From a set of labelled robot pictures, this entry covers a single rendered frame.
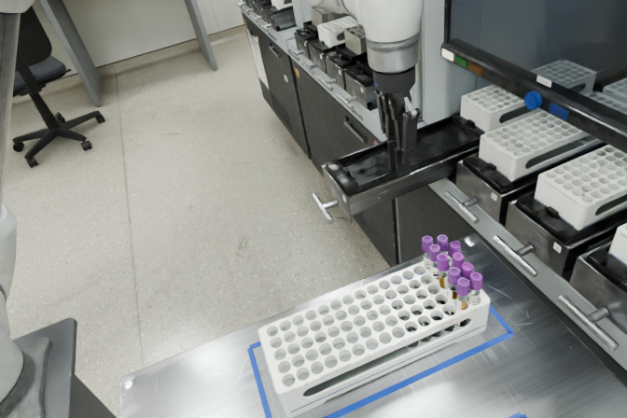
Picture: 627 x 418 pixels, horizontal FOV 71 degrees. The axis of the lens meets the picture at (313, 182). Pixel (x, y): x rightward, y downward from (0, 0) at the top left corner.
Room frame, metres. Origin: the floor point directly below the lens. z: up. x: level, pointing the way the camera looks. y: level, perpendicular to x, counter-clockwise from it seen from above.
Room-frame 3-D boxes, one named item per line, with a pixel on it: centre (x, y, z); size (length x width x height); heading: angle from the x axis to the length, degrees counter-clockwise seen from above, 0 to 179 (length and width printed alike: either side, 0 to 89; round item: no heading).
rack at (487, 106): (0.87, -0.53, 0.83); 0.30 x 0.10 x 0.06; 105
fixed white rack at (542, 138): (0.70, -0.50, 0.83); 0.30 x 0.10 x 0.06; 105
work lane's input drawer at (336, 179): (0.82, -0.35, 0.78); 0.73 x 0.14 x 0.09; 105
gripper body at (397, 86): (0.73, -0.18, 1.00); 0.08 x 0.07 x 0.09; 15
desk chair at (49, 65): (2.83, 1.64, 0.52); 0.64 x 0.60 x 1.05; 35
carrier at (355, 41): (1.36, -0.22, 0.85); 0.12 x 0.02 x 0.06; 16
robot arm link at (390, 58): (0.73, -0.18, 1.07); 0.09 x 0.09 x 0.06
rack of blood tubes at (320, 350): (0.35, -0.04, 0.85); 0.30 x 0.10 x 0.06; 103
